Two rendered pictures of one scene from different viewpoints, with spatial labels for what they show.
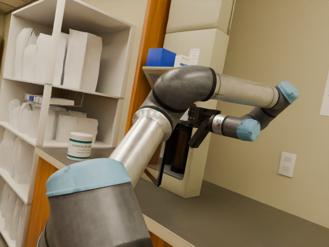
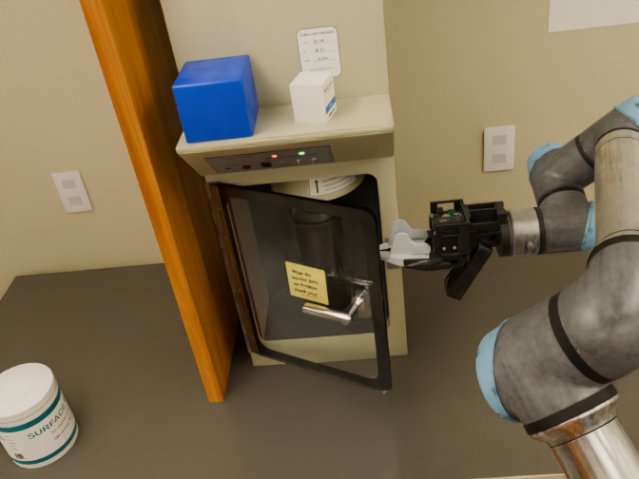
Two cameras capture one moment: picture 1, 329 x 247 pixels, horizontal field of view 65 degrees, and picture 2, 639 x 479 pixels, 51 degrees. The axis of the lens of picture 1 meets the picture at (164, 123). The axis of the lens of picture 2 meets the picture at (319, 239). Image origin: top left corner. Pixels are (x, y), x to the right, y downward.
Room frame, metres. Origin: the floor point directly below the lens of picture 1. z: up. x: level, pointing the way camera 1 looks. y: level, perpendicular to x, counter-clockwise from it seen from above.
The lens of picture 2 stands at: (0.48, 0.56, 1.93)
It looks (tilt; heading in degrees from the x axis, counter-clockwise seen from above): 35 degrees down; 322
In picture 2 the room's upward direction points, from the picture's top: 9 degrees counter-clockwise
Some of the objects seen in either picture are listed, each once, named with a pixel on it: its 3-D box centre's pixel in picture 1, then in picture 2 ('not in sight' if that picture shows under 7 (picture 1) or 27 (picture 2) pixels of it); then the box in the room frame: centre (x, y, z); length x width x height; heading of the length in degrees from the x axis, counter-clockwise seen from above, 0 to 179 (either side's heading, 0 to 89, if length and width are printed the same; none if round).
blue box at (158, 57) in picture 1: (161, 60); (218, 98); (1.30, 0.07, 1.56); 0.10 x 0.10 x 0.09; 46
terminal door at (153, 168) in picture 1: (156, 135); (304, 292); (1.23, 0.03, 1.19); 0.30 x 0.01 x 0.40; 19
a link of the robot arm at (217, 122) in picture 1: (221, 124); (519, 233); (0.95, -0.20, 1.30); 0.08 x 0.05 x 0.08; 136
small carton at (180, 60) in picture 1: (181, 63); (313, 97); (1.20, -0.03, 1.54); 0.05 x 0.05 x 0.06; 30
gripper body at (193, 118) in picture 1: (203, 119); (467, 233); (1.01, -0.15, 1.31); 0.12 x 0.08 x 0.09; 46
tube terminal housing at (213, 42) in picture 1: (190, 112); (306, 167); (1.36, -0.12, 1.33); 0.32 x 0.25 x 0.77; 46
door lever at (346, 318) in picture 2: not in sight; (333, 307); (1.15, 0.03, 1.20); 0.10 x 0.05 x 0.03; 19
